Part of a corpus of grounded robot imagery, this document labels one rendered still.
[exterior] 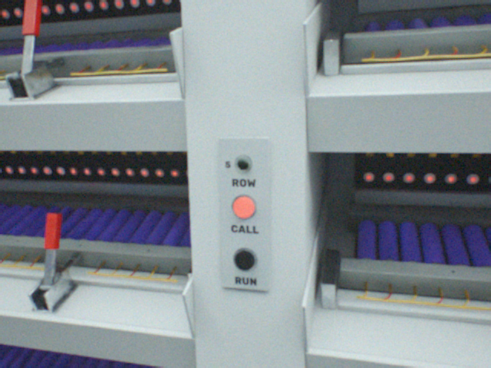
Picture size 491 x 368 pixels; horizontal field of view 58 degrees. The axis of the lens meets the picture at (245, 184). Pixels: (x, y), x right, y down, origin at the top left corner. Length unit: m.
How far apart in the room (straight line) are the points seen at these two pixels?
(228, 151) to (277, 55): 0.08
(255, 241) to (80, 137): 0.18
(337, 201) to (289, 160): 0.21
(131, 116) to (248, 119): 0.10
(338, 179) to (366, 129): 0.20
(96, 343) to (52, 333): 0.05
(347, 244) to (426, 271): 0.10
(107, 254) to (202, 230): 0.16
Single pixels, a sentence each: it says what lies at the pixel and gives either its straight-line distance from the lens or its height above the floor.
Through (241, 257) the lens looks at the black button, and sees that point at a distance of 0.35.
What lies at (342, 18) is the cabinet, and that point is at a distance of 0.54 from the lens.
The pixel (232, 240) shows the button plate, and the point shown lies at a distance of 0.35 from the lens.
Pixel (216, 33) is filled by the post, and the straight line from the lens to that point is 0.35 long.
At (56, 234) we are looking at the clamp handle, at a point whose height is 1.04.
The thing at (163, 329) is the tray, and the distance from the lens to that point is 0.42.
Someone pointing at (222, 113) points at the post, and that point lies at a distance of 0.34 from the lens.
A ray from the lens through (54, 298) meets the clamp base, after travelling 0.48.
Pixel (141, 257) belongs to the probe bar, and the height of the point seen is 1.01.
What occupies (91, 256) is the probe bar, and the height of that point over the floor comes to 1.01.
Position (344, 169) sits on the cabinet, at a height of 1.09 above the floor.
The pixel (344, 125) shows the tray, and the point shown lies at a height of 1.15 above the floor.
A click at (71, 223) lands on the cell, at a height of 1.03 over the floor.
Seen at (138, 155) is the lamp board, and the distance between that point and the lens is 0.55.
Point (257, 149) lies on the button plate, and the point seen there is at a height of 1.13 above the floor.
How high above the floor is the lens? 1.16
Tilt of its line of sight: 10 degrees down
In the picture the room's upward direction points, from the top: 1 degrees counter-clockwise
